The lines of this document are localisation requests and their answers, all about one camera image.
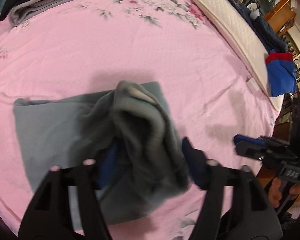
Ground pink floral bed sheet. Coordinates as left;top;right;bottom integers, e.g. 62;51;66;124
0;0;283;240

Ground navy blue clothes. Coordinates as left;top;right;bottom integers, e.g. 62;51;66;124
225;0;288;53

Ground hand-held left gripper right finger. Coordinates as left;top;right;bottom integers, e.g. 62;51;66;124
181;137;283;240

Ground red and blue garment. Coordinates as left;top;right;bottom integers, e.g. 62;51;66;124
265;49;298;98

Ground person's right hand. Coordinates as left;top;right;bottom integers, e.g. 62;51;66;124
267;177;300;208

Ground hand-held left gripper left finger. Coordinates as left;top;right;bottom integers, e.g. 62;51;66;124
17;142;121;240

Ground glass display cabinet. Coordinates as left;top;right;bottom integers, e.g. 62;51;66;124
240;0;300;100

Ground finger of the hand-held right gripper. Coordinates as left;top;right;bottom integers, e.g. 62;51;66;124
234;134;267;160

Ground cream quilted pillow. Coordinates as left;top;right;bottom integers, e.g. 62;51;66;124
184;0;284;112

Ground folded grey pants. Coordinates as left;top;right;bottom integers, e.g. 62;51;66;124
9;0;82;27

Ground grey-blue pants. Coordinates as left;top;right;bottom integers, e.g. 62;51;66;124
13;80;191;231

